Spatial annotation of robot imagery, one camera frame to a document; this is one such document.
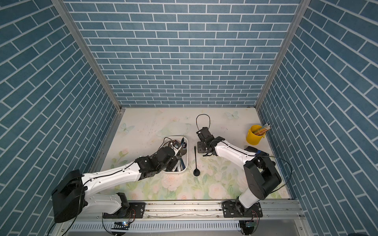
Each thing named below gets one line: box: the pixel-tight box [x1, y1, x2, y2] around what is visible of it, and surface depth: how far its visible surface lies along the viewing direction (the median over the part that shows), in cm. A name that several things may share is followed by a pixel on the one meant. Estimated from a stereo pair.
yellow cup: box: [246, 124, 266, 146], surface depth 98 cm
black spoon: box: [192, 146, 201, 177], surface depth 87 cm
